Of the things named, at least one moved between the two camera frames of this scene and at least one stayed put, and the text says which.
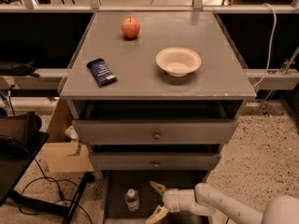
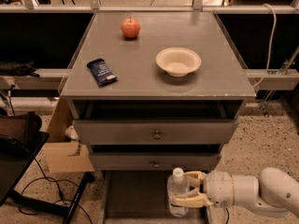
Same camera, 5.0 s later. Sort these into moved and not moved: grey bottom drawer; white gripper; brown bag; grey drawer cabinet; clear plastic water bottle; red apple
Moved: clear plastic water bottle; white gripper
Not moved: grey drawer cabinet; brown bag; red apple; grey bottom drawer
